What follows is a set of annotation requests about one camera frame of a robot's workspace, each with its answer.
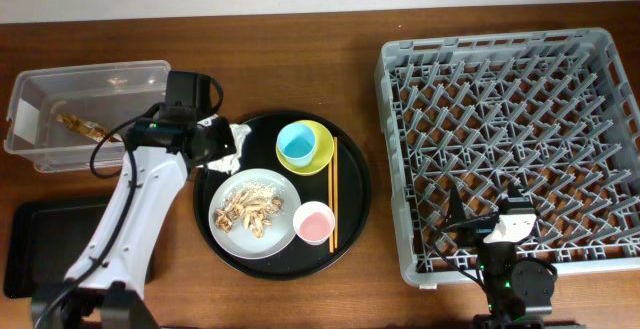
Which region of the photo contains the white napkin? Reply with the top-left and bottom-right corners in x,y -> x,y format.
198,114 -> 251,175

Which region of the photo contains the brown snack wrapper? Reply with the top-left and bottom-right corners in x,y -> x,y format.
56,113 -> 108,142

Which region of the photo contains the pink cup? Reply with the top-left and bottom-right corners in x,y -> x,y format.
293,201 -> 331,245

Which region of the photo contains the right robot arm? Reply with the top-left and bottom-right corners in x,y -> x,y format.
443,184 -> 558,329

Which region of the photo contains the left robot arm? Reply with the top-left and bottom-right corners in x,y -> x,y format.
31,115 -> 236,328

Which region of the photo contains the grey dishwasher rack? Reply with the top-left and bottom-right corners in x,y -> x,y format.
375,28 -> 639,289

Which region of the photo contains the food scraps pile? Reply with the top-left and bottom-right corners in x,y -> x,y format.
213,180 -> 284,239

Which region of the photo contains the blue cup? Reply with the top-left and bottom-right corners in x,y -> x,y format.
276,122 -> 316,168

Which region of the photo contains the yellow bowl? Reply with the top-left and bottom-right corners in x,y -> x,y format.
276,120 -> 334,176

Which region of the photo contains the grey plate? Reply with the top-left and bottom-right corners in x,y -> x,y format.
208,169 -> 301,260

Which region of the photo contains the left wooden chopstick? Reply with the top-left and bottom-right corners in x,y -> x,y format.
328,159 -> 335,254

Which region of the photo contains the wooden chopstick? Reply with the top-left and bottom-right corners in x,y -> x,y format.
328,159 -> 335,254
332,137 -> 339,252

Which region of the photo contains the right wooden chopstick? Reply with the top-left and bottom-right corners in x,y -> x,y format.
332,137 -> 339,252

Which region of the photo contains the clear plastic bin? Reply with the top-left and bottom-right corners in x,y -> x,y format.
4,60 -> 171,173

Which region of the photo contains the black rectangular tray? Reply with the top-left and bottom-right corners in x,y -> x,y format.
3,196 -> 109,299

